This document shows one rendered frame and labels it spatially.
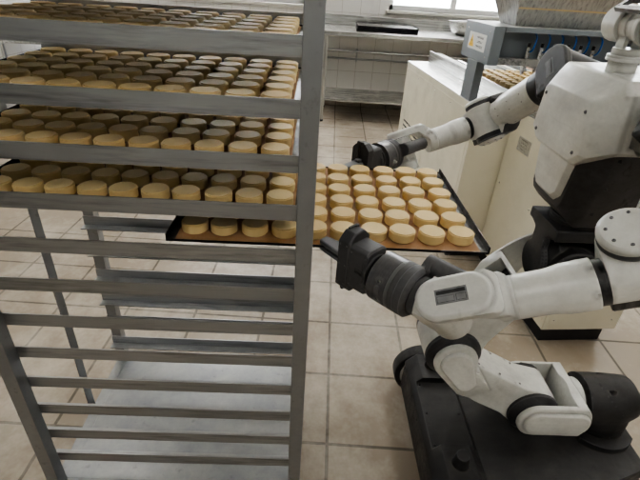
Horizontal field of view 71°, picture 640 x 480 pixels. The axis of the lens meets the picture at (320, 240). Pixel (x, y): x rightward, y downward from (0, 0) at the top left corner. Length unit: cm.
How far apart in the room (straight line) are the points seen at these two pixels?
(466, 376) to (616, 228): 67
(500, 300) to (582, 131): 43
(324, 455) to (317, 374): 34
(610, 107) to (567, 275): 38
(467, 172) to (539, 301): 175
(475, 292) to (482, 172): 179
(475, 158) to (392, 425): 134
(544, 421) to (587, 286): 83
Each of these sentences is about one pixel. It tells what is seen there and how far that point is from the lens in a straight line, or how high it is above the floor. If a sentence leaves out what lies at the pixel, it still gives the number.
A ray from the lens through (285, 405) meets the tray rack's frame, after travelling 151.
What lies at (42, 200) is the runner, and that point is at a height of 96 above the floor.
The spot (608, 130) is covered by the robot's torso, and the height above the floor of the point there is 111.
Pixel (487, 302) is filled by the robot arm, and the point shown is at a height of 95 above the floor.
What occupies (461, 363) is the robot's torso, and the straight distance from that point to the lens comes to 121.
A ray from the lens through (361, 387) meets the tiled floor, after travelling 177.
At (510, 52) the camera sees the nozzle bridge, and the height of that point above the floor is 107.
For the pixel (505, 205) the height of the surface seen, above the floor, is 41.
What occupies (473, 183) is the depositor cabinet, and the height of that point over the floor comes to 45.
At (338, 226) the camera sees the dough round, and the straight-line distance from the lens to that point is 85.
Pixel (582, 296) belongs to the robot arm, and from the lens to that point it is 68.
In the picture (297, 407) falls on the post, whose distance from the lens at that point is 106.
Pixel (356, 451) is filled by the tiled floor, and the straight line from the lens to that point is 161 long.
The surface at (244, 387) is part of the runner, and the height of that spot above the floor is 52.
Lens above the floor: 132
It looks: 31 degrees down
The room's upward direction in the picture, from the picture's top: 4 degrees clockwise
